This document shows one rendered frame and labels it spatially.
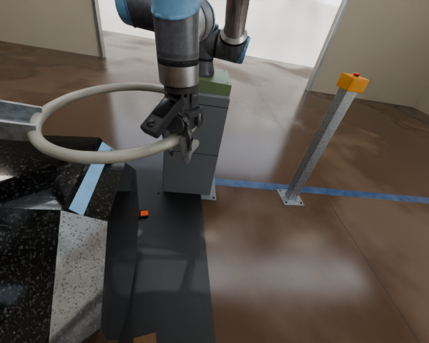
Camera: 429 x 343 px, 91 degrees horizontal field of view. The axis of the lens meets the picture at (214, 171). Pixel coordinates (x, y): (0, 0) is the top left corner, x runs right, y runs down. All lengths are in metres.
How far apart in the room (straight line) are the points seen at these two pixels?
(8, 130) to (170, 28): 0.47
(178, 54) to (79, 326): 0.68
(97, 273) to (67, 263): 0.09
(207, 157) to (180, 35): 1.17
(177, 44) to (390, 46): 6.50
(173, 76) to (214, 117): 0.94
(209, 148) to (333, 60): 5.01
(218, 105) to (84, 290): 1.12
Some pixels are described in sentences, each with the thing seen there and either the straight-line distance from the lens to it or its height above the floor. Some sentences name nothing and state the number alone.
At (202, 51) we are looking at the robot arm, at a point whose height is 1.06.
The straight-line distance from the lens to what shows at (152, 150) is 0.54.
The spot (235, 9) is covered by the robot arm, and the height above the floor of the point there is 1.28.
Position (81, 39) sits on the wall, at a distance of 5.87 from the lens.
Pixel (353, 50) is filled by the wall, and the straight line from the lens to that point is 6.36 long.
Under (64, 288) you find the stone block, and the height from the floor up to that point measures 0.70.
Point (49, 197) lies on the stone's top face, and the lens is 0.67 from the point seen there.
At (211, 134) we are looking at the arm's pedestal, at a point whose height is 0.59.
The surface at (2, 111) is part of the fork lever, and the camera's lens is 0.83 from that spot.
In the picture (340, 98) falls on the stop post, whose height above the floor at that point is 0.94.
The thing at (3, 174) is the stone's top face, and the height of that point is 0.84.
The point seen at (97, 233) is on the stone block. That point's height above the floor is 0.75.
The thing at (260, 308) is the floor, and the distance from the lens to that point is 1.44.
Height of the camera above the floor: 1.28
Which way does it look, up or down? 38 degrees down
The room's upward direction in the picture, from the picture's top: 12 degrees clockwise
